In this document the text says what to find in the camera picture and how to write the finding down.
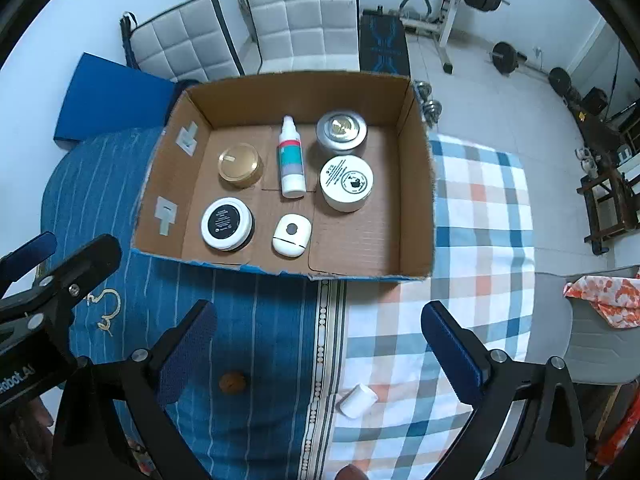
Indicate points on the gold lid jar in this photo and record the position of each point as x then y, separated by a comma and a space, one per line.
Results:
240, 162

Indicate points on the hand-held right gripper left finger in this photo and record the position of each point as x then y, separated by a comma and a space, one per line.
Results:
185, 355

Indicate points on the black weight bench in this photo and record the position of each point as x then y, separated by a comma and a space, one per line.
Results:
384, 42

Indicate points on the checked blue orange blanket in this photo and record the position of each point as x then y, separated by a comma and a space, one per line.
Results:
480, 230

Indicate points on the black and white round jar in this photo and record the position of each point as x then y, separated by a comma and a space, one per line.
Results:
227, 223

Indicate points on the white jar with printed lid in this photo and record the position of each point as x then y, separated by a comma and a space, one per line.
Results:
347, 182

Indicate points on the cardboard box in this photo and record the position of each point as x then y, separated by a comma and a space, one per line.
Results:
350, 240

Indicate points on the white dropper bottle teal label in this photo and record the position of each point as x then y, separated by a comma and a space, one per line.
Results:
291, 160

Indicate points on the red printed bag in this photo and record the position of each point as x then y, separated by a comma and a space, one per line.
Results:
622, 440

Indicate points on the small white compact case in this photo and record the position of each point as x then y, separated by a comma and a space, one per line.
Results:
292, 234

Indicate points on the silver round tin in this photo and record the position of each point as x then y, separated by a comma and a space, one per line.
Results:
341, 132

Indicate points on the white barbell rack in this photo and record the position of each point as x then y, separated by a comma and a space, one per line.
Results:
450, 15

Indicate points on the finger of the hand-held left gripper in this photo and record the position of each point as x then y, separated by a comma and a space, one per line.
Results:
85, 270
27, 255

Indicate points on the orange floral cloth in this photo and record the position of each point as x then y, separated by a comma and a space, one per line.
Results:
607, 297

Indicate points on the small white cylinder bottle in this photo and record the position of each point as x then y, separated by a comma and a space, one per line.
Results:
357, 400

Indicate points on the dark wooden chair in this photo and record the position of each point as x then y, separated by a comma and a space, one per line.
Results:
610, 200

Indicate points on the black box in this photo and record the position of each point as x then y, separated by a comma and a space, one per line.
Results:
595, 101

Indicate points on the pair of white shoes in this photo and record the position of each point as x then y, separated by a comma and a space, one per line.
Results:
590, 160

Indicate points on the white quilted chair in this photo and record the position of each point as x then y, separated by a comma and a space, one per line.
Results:
185, 42
302, 15

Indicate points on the blue foam mat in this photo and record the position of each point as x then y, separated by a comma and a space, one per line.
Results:
115, 97

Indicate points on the chrome dumbbell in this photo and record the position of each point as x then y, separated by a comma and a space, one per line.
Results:
432, 110
424, 90

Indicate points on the blue striped blanket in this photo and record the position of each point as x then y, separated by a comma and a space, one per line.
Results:
270, 335

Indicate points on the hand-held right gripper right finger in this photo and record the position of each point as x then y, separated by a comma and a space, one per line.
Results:
450, 355

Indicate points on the short barbell black plates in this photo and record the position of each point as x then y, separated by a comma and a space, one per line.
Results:
530, 67

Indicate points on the grey plastic chair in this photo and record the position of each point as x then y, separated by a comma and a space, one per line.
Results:
595, 345

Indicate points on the brown walnut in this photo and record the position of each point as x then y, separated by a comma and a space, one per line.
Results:
232, 382

